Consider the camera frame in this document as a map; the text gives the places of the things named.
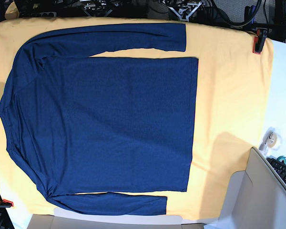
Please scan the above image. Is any cardboard box bottom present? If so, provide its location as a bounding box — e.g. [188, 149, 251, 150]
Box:
[27, 208, 205, 229]

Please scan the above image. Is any cardboard box right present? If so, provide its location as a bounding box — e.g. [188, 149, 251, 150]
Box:
[217, 147, 286, 229]

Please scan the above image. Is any red black clamp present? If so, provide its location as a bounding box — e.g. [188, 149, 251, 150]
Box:
[0, 199, 14, 208]
[253, 29, 268, 54]

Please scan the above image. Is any clear tape dispenser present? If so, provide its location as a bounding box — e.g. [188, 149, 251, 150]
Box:
[258, 127, 282, 153]

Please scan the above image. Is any green tape roll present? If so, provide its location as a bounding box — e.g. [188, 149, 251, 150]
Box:
[277, 156, 286, 164]

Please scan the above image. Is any navy blue long-sleeve shirt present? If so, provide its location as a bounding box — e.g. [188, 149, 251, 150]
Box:
[0, 23, 198, 216]

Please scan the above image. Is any red black clamp bottom left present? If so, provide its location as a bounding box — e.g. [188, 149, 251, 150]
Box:
[0, 199, 14, 208]

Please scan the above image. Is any cardboard box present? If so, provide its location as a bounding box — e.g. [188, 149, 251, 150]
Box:
[27, 208, 205, 229]
[217, 147, 286, 229]

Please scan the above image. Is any red black clamp top right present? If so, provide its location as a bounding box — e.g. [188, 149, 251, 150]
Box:
[253, 29, 268, 54]

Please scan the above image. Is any aluminium arm base bracket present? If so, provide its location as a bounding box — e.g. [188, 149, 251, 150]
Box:
[163, 0, 204, 22]

